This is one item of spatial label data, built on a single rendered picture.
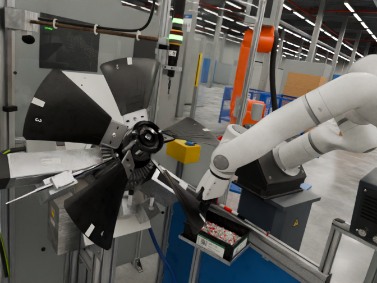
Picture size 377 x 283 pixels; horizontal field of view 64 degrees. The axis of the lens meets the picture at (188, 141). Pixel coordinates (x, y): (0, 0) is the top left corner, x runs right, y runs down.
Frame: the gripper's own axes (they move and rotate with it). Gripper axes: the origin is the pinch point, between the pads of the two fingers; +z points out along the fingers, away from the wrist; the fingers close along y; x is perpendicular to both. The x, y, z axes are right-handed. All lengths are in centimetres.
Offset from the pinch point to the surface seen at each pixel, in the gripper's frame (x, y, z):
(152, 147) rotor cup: -17.3, 16.5, -14.3
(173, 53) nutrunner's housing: -32, 9, -42
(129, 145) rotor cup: -20.5, 22.9, -13.4
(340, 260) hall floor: 19, -196, 97
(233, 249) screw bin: 13.5, -9.0, 10.9
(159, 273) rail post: -27, -27, 87
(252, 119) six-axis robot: -206, -314, 88
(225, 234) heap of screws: 4.6, -15.2, 15.2
